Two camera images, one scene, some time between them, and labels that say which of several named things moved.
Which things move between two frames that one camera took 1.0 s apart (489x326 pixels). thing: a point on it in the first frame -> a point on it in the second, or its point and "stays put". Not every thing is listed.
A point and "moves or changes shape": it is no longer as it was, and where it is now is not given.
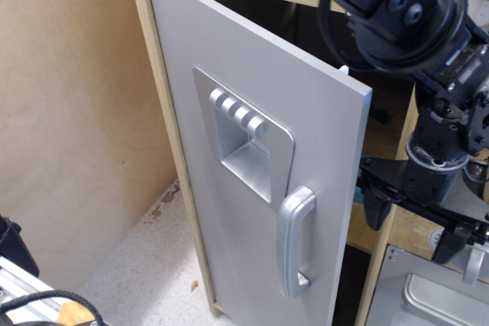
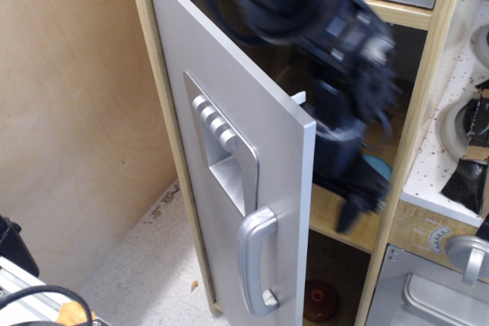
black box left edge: (13, 246) stays put
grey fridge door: (276, 146) moves or changes shape
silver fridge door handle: (289, 240) -> (250, 235)
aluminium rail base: (17, 282) stays put
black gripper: (432, 182) -> (338, 165)
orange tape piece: (72, 313) stays put
